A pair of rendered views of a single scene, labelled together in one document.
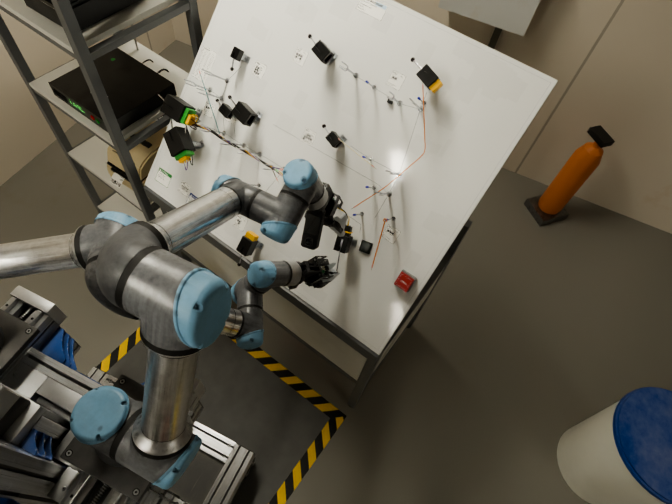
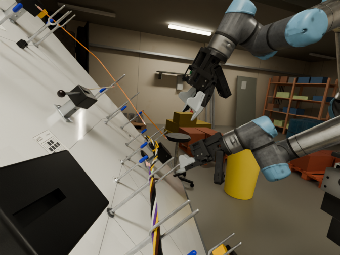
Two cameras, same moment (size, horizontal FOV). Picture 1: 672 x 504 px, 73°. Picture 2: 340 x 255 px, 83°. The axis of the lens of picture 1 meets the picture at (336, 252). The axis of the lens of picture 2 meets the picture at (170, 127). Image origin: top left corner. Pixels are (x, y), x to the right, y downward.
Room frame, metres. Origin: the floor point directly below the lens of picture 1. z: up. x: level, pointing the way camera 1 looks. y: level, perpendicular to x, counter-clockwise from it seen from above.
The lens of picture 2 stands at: (1.21, 0.51, 1.36)
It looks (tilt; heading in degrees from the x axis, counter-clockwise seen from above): 12 degrees down; 235
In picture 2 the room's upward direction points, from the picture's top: 5 degrees clockwise
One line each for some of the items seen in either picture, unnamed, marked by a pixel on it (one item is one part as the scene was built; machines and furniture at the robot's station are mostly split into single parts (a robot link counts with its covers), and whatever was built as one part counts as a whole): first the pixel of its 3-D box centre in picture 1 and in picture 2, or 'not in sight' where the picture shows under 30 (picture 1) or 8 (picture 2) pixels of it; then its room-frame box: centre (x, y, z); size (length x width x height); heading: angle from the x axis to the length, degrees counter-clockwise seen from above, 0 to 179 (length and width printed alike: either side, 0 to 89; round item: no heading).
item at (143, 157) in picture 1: (144, 154); not in sight; (1.40, 0.95, 0.76); 0.30 x 0.21 x 0.20; 155
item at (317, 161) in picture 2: not in sight; (331, 167); (-3.07, -0.44, 0.21); 1.14 x 0.78 x 0.41; 160
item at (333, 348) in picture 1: (310, 325); not in sight; (0.77, 0.05, 0.60); 0.55 x 0.03 x 0.39; 62
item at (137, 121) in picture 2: not in sight; (123, 120); (-1.03, -5.12, 0.19); 1.34 x 0.92 x 0.37; 163
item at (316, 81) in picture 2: not in sight; (294, 106); (-6.59, -2.73, 1.06); 2.30 x 0.62 x 2.12; 73
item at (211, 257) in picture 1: (215, 254); not in sight; (1.03, 0.53, 0.60); 0.55 x 0.02 x 0.39; 62
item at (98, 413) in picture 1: (109, 419); not in sight; (0.16, 0.42, 1.33); 0.13 x 0.12 x 0.14; 72
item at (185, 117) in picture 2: not in sight; (188, 123); (-2.41, -3.65, 0.35); 1.29 x 0.94 x 0.69; 164
